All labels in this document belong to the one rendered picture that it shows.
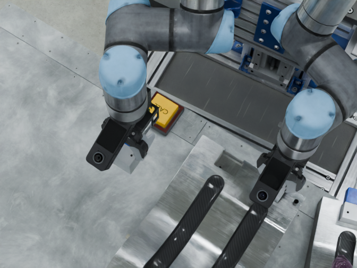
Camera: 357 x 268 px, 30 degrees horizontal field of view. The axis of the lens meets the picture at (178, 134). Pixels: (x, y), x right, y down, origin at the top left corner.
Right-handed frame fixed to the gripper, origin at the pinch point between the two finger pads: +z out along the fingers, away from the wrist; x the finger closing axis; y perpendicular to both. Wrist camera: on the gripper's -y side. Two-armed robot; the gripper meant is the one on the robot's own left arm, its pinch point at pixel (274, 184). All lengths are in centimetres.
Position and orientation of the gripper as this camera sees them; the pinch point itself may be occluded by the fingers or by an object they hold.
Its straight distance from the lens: 142.2
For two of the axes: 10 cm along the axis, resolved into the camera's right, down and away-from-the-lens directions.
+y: 5.5, -7.7, 3.2
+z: -0.1, 3.8, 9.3
